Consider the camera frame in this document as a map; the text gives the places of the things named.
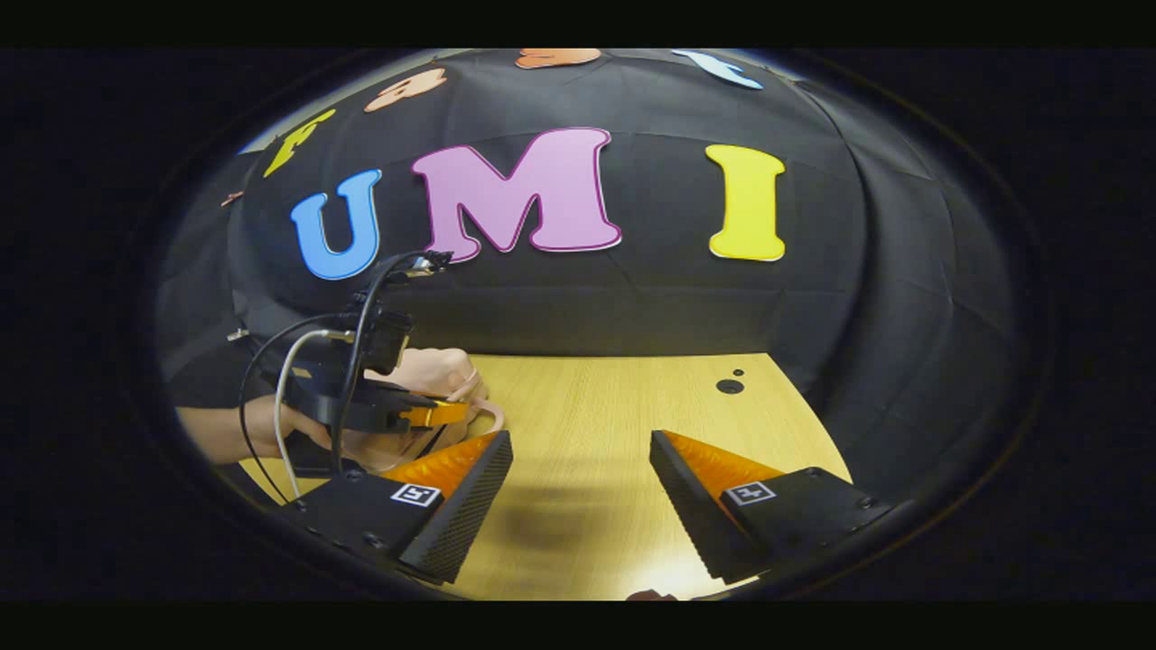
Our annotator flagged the person's black sleeve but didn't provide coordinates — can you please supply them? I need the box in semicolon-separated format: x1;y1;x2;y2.
167;339;272;409

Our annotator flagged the pink suitcase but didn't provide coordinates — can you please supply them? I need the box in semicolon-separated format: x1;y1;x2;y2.
348;348;507;472

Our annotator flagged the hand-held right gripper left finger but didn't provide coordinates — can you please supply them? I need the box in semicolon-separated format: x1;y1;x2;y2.
278;430;514;586

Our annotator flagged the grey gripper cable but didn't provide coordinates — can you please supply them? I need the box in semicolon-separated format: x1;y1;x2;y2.
274;329;355;499

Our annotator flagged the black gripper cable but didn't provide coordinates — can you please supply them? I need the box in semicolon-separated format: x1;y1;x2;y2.
330;250;452;475
238;313;362;506

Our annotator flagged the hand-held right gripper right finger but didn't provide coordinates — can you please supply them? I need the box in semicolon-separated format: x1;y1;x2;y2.
648;430;897;586

